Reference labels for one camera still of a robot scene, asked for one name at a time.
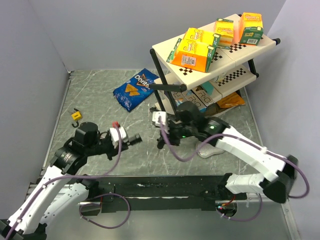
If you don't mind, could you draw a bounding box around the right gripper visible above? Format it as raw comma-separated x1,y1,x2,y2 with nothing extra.
158,119,196,146

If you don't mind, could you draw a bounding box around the black padlock key bunch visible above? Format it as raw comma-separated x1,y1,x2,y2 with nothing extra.
156,136,166,150

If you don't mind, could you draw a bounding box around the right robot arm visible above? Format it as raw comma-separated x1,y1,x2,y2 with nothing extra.
155,101,298,204

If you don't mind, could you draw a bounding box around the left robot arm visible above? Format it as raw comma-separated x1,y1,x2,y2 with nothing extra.
0,122,141,240

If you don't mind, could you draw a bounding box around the blue Doritos chip bag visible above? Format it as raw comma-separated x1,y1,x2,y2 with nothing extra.
113,68,159,112

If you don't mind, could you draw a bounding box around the teal box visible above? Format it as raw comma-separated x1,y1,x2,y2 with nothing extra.
201,81,215,95

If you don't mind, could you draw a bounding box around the orange flat packet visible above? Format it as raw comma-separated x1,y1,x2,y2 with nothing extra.
216,92,245,109

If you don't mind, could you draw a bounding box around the front orange yellow carton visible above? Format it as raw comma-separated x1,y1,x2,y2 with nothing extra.
166,38,217,73

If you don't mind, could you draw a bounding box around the rear yellow carton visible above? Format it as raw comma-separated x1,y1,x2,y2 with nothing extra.
183,27,221,46

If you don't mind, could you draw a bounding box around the small yellow green carton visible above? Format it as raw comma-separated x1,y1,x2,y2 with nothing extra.
213,18,234,47

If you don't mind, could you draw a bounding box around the tall orange green carton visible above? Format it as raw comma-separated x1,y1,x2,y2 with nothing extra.
238,12,264,46

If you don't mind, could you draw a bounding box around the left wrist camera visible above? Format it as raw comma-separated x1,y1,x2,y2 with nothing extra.
109,121,129,149

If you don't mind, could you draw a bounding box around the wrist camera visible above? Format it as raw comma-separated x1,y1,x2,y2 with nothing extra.
151,111,168,128
109,121,129,149

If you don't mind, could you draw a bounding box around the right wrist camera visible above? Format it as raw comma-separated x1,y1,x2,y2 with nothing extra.
151,111,168,128

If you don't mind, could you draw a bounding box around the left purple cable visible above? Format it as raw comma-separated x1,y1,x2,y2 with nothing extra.
4,127,131,238

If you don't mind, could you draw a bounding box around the purple cable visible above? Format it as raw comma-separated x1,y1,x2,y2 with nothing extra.
158,119,310,222
4,127,131,238

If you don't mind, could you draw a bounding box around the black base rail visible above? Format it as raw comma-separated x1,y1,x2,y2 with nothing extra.
71,173,247,213

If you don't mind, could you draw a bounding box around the black frame beige shelf rack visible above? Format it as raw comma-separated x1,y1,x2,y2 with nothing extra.
149,12,281,118

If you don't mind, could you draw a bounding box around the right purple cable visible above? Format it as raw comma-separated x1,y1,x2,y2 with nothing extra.
158,119,310,222

